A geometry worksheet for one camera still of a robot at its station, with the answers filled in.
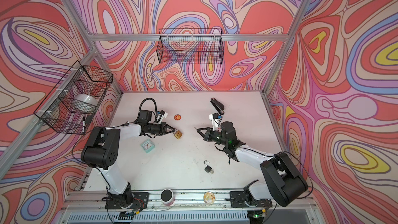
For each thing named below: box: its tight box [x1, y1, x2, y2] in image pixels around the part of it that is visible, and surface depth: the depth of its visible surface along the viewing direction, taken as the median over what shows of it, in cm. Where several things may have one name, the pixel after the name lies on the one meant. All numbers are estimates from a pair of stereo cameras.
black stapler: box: [210, 97, 225, 116], surface depth 110 cm
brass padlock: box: [172, 128, 183, 140], surface depth 94 cm
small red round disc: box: [173, 114, 182, 121], surface depth 107 cm
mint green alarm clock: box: [140, 138, 156, 154], surface depth 91 cm
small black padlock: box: [203, 159, 212, 174], surface depth 85 cm
